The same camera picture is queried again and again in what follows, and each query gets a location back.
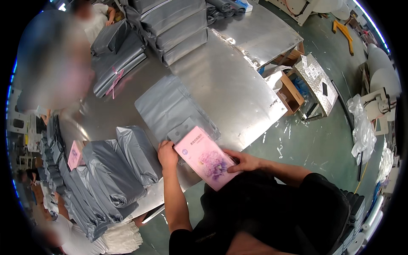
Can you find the person's left hand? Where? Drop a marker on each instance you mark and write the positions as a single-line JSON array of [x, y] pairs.
[[166, 155]]

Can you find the person's right hand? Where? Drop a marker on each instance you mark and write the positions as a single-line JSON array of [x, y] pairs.
[[248, 162]]

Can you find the person's left fingers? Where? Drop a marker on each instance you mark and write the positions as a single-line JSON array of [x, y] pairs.
[[169, 144]]

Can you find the person's right fingers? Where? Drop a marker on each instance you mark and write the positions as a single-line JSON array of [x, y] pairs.
[[232, 154]]

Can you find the pink floral printed box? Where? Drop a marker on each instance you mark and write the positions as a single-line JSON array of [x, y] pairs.
[[205, 157]]

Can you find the grey mailer bag with holes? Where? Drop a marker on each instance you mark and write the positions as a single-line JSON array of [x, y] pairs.
[[182, 131]]

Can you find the stack of flat grey mailers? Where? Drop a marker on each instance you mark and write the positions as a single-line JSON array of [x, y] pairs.
[[169, 103]]

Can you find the row of packed grey parcels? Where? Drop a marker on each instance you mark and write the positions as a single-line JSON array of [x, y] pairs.
[[114, 178]]

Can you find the person's body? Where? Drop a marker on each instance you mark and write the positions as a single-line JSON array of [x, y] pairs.
[[264, 216]]

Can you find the open cardboard box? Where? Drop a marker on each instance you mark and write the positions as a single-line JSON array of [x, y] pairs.
[[291, 95]]

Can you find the white plastic bag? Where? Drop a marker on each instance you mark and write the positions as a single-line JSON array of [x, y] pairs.
[[272, 76]]

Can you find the small pink box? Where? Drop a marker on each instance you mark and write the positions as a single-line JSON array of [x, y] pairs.
[[75, 155]]

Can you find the diamond plate metal box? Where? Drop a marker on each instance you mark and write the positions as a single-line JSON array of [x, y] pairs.
[[317, 83]]

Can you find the flat cardboard box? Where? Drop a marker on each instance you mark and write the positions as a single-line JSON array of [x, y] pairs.
[[291, 57]]

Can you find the stack of bundled grey mailers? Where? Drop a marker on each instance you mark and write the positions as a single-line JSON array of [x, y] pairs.
[[175, 28]]

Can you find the pile of dark grey bags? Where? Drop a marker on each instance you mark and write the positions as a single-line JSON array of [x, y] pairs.
[[52, 153]]

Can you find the clear plastic bag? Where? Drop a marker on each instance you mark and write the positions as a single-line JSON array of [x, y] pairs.
[[363, 130]]

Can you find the stack of grey and white trays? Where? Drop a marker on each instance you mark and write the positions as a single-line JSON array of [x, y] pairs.
[[357, 220]]

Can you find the rolled dark grey bags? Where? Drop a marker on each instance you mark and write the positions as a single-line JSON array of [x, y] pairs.
[[223, 9]]

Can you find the white machines rack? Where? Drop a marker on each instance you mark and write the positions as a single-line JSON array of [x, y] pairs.
[[22, 124]]

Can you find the yellow pallet jack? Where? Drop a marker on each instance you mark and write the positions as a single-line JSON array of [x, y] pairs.
[[344, 33]]

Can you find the large white rolls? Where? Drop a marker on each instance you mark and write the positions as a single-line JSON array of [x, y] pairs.
[[382, 68]]

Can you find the white machine frame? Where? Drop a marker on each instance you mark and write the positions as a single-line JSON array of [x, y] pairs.
[[296, 9]]

